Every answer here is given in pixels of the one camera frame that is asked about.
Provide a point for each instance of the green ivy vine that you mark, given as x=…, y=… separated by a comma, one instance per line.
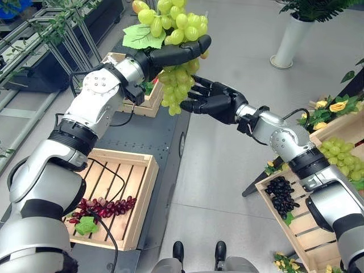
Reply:
x=54, y=25

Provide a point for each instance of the tall white planter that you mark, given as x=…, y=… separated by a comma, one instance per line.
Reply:
x=291, y=39

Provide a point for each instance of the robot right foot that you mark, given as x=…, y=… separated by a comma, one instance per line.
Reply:
x=220, y=253

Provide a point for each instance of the dark green leaf branch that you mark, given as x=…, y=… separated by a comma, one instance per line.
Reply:
x=351, y=74

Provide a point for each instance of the wooden crate with green grapes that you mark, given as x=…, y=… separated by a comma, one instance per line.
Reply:
x=341, y=128

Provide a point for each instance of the empty slatted wooden crate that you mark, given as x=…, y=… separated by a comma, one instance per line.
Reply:
x=136, y=187

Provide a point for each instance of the green fern plant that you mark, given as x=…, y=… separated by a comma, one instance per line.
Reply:
x=321, y=8

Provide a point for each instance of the small wooden crate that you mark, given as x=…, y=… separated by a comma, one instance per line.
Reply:
x=155, y=99

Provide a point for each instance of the silver robot legs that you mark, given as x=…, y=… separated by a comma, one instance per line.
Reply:
x=241, y=266

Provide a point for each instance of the small green grape bunch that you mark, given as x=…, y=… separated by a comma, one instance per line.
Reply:
x=345, y=159

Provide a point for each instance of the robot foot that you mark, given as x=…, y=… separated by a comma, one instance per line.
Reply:
x=178, y=250
x=220, y=253

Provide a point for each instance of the black metal cart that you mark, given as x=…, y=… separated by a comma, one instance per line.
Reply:
x=159, y=136

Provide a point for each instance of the yellow flower garland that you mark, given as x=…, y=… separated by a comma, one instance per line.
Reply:
x=338, y=108

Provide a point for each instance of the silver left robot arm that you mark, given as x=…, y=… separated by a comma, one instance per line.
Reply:
x=91, y=108

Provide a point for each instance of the red grape bunch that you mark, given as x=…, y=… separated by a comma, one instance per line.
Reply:
x=113, y=206

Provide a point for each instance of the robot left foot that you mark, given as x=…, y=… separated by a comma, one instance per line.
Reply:
x=178, y=250

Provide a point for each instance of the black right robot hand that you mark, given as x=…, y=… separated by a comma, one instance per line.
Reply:
x=219, y=103

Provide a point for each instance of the black grape bunch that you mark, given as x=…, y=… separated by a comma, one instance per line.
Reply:
x=281, y=196

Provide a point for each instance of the aluminium frame rack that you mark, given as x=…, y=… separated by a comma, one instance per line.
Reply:
x=71, y=37

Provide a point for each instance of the black equipment case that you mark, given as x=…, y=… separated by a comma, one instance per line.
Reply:
x=42, y=74

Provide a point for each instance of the large green grape bunch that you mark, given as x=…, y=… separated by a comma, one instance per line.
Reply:
x=179, y=82

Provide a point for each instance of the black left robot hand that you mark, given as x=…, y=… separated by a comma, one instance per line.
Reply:
x=176, y=54

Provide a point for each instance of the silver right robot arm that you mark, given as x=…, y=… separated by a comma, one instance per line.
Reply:
x=321, y=182

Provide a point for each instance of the wooden crate with black grapes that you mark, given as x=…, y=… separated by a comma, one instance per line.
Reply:
x=307, y=233

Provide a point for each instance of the yellow flower sprig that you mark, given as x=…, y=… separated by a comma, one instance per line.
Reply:
x=285, y=263
x=274, y=166

